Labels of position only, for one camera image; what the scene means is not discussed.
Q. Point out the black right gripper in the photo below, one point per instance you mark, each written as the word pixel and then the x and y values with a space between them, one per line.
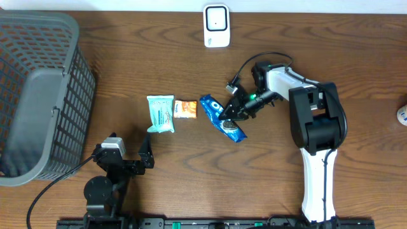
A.
pixel 241 112

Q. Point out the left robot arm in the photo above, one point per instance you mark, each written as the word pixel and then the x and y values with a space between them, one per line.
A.
pixel 105 194

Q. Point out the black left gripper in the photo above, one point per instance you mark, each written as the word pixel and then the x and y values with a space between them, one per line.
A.
pixel 145 157

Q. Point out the green lidded can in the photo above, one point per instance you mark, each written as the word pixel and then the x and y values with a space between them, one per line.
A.
pixel 402 115

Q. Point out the light blue wipes pack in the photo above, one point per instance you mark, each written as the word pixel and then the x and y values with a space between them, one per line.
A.
pixel 161 113

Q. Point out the white barcode scanner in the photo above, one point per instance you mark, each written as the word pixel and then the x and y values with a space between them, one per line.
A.
pixel 216 26

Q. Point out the grey plastic mesh basket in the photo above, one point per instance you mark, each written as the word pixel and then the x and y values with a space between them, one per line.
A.
pixel 47 94

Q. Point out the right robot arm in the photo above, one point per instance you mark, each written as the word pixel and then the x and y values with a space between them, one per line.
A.
pixel 317 121

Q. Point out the orange snack packet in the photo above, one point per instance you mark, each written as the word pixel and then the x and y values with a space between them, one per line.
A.
pixel 185 109

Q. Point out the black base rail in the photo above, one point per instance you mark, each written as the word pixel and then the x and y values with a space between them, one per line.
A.
pixel 159 223

